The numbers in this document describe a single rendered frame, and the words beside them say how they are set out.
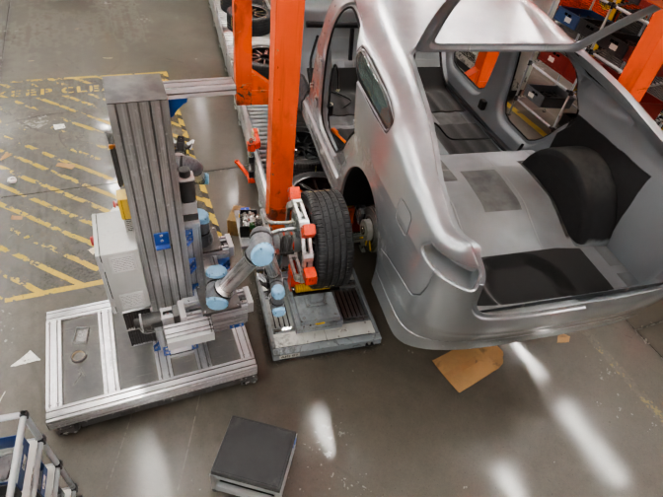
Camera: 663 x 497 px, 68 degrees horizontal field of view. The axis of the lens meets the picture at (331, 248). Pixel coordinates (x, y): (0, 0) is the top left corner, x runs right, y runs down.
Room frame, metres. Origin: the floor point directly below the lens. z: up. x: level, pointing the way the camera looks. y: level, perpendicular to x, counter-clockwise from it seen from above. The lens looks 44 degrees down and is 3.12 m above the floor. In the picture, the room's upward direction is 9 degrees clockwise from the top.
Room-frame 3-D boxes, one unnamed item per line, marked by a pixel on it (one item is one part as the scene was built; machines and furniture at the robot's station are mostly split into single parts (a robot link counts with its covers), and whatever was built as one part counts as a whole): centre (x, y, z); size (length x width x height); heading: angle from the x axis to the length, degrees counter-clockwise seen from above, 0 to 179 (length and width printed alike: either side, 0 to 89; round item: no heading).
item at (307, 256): (2.37, 0.23, 0.85); 0.54 x 0.07 x 0.54; 21
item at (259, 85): (4.80, 0.84, 0.69); 0.52 x 0.17 x 0.35; 111
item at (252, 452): (1.18, 0.25, 0.17); 0.43 x 0.36 x 0.34; 84
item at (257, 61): (5.91, 1.17, 0.39); 0.66 x 0.66 x 0.24
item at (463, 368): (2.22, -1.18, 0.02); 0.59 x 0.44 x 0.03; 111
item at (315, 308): (2.43, 0.07, 0.32); 0.40 x 0.30 x 0.28; 21
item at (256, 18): (7.27, 1.68, 0.39); 0.66 x 0.66 x 0.24
